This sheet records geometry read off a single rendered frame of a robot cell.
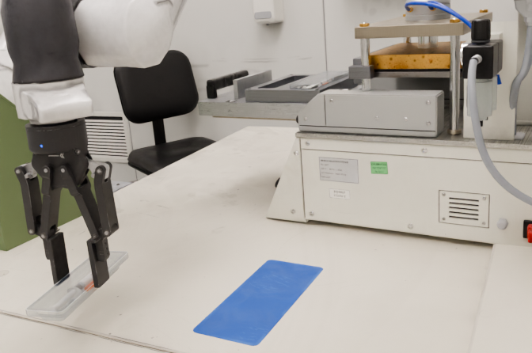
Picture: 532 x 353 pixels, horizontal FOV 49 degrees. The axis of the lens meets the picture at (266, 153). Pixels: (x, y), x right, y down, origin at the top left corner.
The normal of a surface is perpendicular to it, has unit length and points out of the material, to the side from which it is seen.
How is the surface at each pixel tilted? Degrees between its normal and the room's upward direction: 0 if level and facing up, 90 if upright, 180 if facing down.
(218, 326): 0
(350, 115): 90
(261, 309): 0
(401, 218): 90
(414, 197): 90
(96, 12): 66
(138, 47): 105
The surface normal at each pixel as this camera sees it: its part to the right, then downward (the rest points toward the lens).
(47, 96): 0.03, -0.85
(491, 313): -0.07, -0.96
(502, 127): -0.49, 0.26
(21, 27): -0.20, 0.19
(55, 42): 0.54, 0.19
